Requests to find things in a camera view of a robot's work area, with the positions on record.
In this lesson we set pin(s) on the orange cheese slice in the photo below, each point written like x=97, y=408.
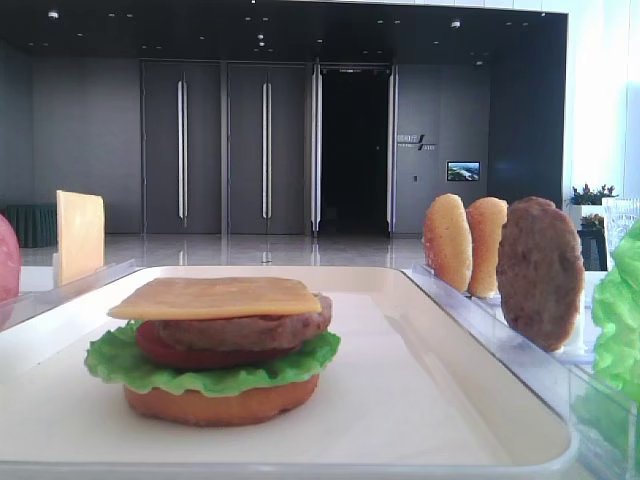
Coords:
x=216, y=298
x=81, y=235

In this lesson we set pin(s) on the brown meat patty on stack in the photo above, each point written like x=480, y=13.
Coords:
x=246, y=333

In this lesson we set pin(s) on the red tomato slice on stack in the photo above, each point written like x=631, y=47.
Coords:
x=165, y=355

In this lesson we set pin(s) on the brown standing meat patty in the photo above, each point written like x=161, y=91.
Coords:
x=540, y=272

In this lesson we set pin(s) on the green lettuce leaf on stack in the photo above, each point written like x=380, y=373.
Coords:
x=114, y=358

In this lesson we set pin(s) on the red tomato slice standing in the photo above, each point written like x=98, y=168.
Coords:
x=10, y=261

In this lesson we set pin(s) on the green standing lettuce leaf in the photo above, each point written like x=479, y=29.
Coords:
x=617, y=310

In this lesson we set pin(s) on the left standing bun half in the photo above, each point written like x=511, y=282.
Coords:
x=448, y=242

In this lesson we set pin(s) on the standing bun half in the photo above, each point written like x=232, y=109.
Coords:
x=486, y=217
x=448, y=242

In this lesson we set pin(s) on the right standing bun half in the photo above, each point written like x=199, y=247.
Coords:
x=486, y=217

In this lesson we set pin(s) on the cream rectangular tray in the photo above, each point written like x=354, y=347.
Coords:
x=410, y=395

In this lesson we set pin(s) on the bottom bun slice on tray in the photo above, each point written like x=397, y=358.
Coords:
x=253, y=406

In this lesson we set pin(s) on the potted red flowers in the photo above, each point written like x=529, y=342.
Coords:
x=585, y=206

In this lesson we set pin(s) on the green draped table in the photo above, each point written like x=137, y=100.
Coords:
x=34, y=224

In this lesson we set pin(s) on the clear drinking glass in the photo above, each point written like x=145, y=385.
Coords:
x=620, y=215

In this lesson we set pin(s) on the wall display screen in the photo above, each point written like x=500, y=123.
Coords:
x=463, y=171

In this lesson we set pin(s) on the clear left holder rail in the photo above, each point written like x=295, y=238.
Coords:
x=26, y=307

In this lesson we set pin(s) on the clear holder rail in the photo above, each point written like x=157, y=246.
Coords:
x=559, y=378
x=26, y=307

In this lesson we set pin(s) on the clear right holder rail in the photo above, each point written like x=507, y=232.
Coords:
x=559, y=378

